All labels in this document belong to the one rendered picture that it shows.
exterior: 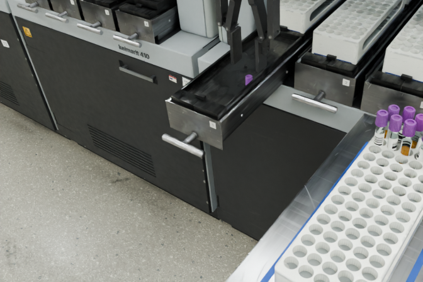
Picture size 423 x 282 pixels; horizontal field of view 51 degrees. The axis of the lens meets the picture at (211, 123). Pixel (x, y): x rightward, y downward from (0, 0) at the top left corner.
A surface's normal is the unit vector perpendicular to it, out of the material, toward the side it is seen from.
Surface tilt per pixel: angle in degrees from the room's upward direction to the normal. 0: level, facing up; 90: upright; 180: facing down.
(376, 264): 0
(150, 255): 0
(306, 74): 90
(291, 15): 90
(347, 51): 90
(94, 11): 90
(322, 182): 0
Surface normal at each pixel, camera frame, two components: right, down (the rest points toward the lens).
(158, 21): 0.80, 0.33
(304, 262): -0.08, -0.77
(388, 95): -0.59, 0.55
